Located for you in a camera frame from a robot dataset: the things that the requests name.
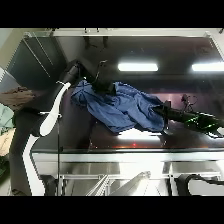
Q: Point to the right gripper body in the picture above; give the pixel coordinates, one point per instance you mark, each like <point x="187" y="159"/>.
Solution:
<point x="162" y="110"/>

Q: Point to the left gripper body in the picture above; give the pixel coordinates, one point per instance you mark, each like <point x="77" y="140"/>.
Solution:
<point x="104" y="80"/>

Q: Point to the blue shirt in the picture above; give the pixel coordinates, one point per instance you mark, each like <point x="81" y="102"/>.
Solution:
<point x="126" y="108"/>

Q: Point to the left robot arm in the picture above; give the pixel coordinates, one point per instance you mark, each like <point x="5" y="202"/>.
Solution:
<point x="50" y="120"/>

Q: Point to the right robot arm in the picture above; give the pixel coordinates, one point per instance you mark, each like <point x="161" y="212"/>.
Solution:
<point x="193" y="119"/>

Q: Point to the pale green garment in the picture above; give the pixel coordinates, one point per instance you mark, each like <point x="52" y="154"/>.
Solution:
<point x="5" y="118"/>

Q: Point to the beige garment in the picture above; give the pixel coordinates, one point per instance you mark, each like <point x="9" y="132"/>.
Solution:
<point x="6" y="141"/>

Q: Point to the silver frame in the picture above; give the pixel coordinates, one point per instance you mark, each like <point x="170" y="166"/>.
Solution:
<point x="133" y="166"/>

